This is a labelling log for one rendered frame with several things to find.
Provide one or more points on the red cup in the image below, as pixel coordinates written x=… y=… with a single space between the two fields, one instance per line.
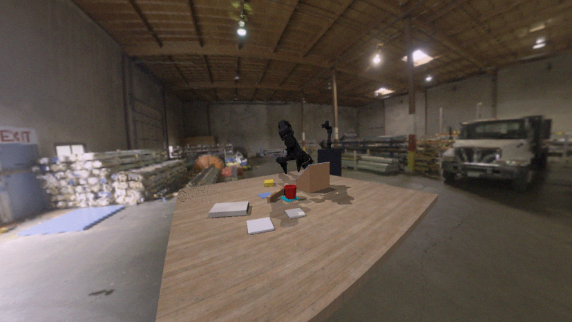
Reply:
x=290 y=191

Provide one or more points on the white flat square pad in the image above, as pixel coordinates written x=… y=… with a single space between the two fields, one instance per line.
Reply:
x=294 y=213

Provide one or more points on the tan wooden bar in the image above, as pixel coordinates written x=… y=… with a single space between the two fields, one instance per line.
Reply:
x=276 y=194

